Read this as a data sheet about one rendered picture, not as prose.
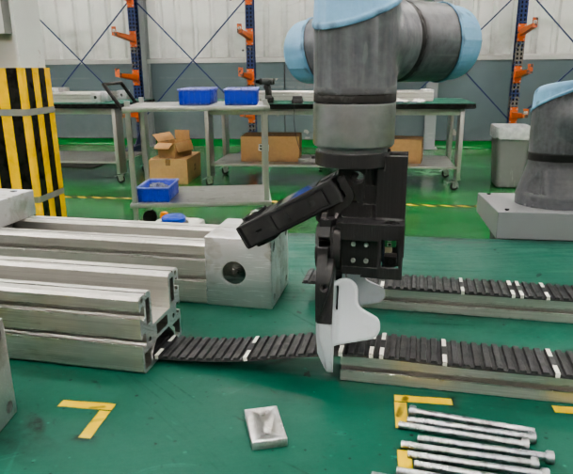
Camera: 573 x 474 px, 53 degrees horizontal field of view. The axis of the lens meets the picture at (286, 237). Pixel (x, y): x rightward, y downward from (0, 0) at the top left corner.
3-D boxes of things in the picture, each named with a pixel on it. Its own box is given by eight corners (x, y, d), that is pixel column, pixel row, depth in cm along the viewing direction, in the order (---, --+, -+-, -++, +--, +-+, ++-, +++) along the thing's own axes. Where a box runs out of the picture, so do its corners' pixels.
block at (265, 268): (292, 277, 88) (291, 216, 85) (272, 309, 76) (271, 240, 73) (234, 274, 90) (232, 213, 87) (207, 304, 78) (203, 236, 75)
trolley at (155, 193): (271, 219, 433) (269, 79, 405) (275, 240, 380) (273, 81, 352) (132, 222, 427) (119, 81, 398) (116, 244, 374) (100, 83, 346)
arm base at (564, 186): (508, 196, 121) (512, 148, 119) (585, 197, 119) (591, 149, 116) (521, 209, 107) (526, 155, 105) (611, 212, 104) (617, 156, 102)
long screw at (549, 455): (552, 459, 47) (553, 448, 46) (554, 466, 46) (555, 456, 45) (418, 439, 50) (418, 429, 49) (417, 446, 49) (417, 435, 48)
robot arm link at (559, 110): (545, 148, 119) (551, 79, 115) (614, 152, 109) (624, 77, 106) (515, 151, 111) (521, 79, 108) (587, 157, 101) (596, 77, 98)
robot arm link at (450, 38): (402, 11, 66) (333, 6, 59) (492, -2, 57) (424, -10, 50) (400, 83, 68) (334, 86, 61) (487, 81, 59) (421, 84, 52)
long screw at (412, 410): (407, 418, 52) (408, 408, 52) (408, 412, 53) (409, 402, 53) (534, 439, 49) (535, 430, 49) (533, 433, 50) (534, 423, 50)
